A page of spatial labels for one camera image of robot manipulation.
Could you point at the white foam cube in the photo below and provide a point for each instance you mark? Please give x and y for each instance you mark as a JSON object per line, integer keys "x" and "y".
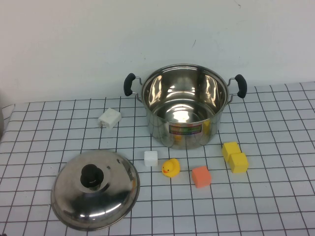
{"x": 150, "y": 159}

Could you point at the yellow foam cube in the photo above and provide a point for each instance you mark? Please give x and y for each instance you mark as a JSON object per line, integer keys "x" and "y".
{"x": 239, "y": 163}
{"x": 230, "y": 148}

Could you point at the white power adapter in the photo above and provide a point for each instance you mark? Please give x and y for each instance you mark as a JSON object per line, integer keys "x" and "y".
{"x": 110, "y": 118}

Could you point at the yellow rubber duck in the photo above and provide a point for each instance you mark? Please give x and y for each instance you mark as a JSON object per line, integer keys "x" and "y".
{"x": 171, "y": 168}

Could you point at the white black-checked tablecloth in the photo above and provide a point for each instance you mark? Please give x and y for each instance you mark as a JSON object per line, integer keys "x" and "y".
{"x": 270, "y": 172}

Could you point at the steel lid black knob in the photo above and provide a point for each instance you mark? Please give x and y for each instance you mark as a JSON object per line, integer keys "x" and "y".
{"x": 73, "y": 196}

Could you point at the orange foam cube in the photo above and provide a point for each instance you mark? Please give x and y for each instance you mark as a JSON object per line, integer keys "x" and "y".
{"x": 201, "y": 177}

